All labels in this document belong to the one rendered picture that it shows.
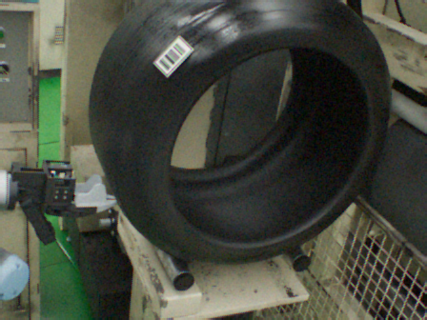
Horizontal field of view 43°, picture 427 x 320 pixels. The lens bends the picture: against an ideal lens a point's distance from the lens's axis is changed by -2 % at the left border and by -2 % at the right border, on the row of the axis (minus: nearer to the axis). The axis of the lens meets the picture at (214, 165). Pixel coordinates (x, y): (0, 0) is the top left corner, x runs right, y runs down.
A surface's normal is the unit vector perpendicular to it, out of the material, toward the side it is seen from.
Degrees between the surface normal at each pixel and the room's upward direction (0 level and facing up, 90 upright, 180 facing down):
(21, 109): 90
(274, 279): 0
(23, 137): 90
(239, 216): 14
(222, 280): 0
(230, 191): 38
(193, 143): 90
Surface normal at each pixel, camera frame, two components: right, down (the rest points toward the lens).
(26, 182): 0.37, 0.48
